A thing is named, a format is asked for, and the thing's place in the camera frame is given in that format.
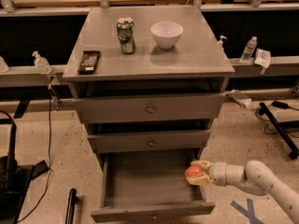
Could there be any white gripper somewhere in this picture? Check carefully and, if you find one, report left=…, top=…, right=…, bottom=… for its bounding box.
left=187, top=161, right=246, bottom=187

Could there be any red apple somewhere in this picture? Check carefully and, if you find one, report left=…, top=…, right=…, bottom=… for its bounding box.
left=185, top=164, right=203, bottom=177

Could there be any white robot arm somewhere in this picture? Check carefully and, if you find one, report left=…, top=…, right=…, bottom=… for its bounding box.
left=184, top=161, right=299, bottom=224

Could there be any grey middle drawer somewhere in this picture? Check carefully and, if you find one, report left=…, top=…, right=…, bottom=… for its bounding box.
left=88, top=130, right=210, bottom=153

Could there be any grey top drawer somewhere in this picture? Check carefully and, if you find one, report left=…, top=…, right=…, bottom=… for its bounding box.
left=75, top=93, right=225, bottom=123

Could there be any grey open bottom drawer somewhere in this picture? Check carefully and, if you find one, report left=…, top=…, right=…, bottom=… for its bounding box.
left=91, top=149, right=215, bottom=223

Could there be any grey drawer cabinet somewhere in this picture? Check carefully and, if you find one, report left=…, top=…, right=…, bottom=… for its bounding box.
left=62, top=5, right=235, bottom=161

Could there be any black bar bottom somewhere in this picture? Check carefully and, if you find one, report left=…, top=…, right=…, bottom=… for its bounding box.
left=65, top=189, right=79, bottom=224

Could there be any white flat packet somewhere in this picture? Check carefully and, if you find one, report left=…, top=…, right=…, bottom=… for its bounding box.
left=228, top=90, right=251, bottom=107

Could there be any black stand leg right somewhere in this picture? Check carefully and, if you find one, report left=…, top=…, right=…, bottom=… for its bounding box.
left=258, top=102, right=299, bottom=160

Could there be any black power adapter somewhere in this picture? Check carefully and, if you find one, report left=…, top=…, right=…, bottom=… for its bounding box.
left=272, top=101, right=289, bottom=109

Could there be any small white pump bottle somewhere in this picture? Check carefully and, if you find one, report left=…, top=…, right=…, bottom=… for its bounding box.
left=218, top=35, right=227, bottom=50

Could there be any clear water bottle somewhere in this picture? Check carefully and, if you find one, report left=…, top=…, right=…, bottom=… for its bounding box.
left=239, top=36, right=257, bottom=63

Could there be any white plastic packet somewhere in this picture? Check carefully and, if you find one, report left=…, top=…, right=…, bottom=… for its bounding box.
left=254, top=49, right=271, bottom=75

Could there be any white bowl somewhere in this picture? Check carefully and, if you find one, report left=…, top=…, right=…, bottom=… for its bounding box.
left=150, top=21, right=184, bottom=49

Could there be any black remote control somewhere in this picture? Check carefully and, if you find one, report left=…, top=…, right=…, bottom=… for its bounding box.
left=78, top=50, right=101, bottom=75

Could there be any green soda can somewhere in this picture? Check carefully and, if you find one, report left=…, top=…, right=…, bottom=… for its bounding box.
left=117, top=17, right=135, bottom=54

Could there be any black monitor stand left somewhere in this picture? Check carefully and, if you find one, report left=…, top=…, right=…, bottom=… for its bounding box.
left=0, top=110, right=50, bottom=224

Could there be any clear pump bottle left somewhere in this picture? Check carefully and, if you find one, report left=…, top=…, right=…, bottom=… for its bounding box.
left=32, top=51, right=51, bottom=75

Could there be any black hanging cable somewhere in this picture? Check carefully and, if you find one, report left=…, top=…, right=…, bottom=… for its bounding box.
left=17, top=83, right=54, bottom=224

